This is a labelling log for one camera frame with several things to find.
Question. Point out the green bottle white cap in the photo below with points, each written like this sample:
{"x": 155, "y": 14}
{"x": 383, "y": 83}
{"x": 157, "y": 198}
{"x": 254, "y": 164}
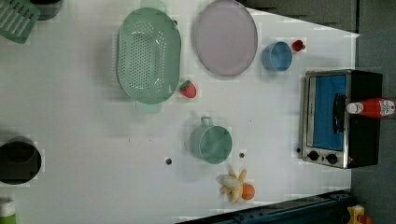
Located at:
{"x": 7, "y": 211}

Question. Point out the small red toy fruit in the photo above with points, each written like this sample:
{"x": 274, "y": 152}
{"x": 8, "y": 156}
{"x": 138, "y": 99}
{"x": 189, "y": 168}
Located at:
{"x": 298, "y": 45}

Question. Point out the black object left edge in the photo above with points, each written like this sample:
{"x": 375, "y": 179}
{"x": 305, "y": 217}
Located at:
{"x": 20, "y": 161}

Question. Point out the yellow orange object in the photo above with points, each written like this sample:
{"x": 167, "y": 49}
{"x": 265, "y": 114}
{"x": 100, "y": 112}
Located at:
{"x": 357, "y": 215}

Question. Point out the pink round plate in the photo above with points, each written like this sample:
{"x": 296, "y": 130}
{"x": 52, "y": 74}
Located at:
{"x": 226, "y": 38}

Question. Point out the small orange fruit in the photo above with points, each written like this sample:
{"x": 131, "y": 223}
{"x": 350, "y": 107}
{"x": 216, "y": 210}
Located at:
{"x": 248, "y": 192}

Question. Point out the black cylinder top left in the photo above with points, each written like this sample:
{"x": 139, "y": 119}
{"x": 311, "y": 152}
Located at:
{"x": 48, "y": 8}

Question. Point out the green perforated colander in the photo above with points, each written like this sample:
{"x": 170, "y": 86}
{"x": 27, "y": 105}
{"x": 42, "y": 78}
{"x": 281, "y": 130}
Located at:
{"x": 148, "y": 58}

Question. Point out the peeled toy banana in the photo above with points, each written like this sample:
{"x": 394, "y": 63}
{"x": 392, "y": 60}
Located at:
{"x": 233, "y": 184}

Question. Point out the green mug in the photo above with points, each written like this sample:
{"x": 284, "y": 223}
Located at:
{"x": 211, "y": 143}

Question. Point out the red ketchup bottle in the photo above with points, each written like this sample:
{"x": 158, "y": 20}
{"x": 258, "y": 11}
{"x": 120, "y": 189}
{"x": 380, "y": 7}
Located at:
{"x": 375, "y": 108}

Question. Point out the black toaster oven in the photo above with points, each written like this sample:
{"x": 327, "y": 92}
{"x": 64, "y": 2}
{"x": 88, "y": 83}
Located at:
{"x": 331, "y": 136}

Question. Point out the dark blue frame rail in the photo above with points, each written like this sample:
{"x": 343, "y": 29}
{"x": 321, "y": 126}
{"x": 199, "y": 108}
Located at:
{"x": 326, "y": 208}

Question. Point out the blue cup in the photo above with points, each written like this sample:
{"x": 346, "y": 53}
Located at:
{"x": 277, "y": 57}

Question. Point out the toy strawberry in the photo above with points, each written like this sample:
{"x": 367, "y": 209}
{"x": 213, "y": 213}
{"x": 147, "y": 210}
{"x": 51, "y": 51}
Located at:
{"x": 188, "y": 89}

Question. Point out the green slatted rack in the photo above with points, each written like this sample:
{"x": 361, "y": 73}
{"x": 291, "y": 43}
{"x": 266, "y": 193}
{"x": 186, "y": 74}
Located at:
{"x": 17, "y": 19}

